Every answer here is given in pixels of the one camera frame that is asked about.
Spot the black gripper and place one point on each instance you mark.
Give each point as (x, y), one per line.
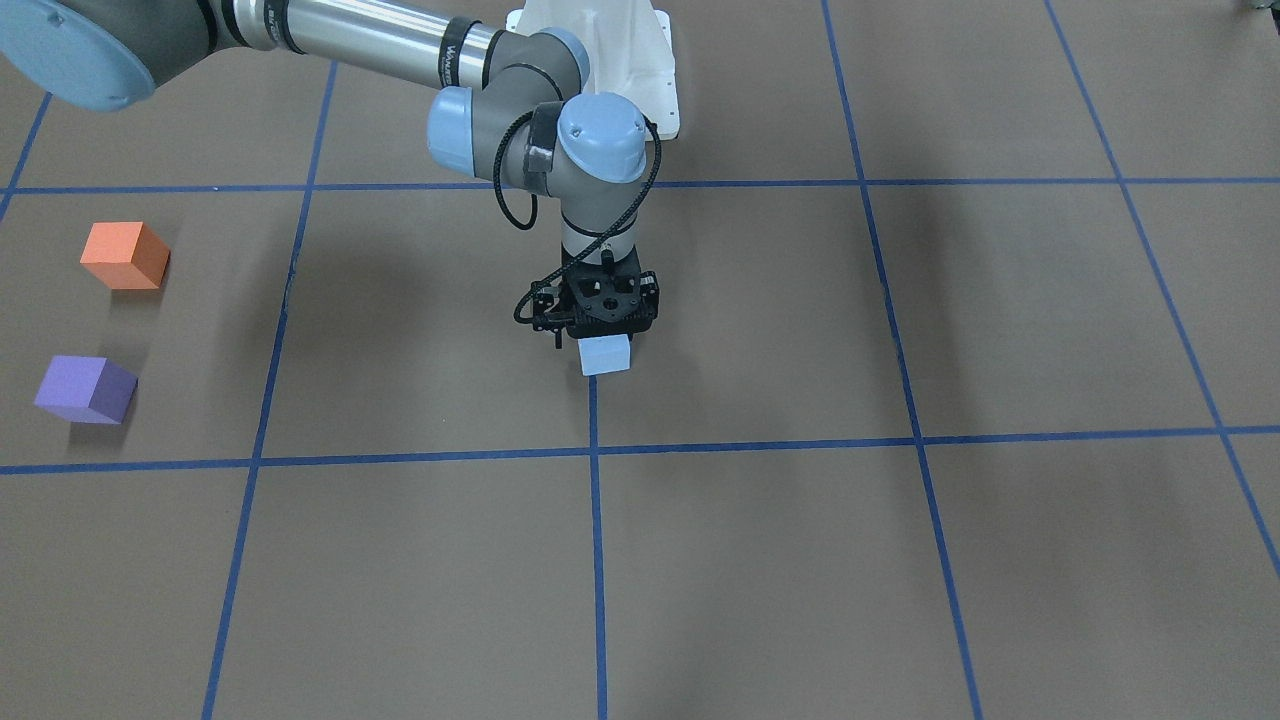
(549, 311)

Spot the light blue foam block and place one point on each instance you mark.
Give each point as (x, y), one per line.
(605, 354)

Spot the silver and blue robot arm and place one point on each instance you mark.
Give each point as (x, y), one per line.
(514, 110)

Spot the orange foam block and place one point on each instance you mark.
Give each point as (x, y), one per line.
(126, 256)

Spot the purple foam block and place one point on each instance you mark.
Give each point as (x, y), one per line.
(85, 389)

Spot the brown paper table cover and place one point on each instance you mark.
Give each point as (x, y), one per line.
(962, 401)

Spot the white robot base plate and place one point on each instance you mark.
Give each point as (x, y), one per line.
(630, 48)

